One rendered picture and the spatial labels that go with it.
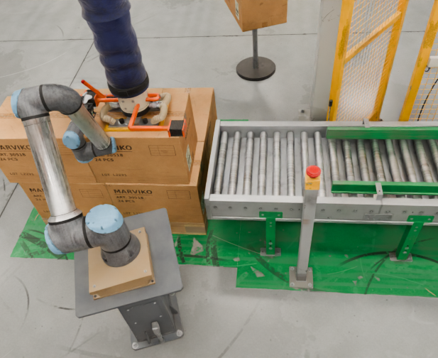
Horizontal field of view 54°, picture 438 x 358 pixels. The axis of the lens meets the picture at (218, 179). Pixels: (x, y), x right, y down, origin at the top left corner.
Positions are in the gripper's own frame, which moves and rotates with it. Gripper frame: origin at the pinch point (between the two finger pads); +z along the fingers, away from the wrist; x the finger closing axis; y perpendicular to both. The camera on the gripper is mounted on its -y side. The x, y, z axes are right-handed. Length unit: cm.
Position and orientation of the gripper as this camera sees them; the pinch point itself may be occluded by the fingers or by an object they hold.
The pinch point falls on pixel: (86, 98)
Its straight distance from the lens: 263.0
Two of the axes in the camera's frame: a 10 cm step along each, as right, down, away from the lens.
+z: 1.0, -7.6, 6.5
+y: 9.9, 0.2, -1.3
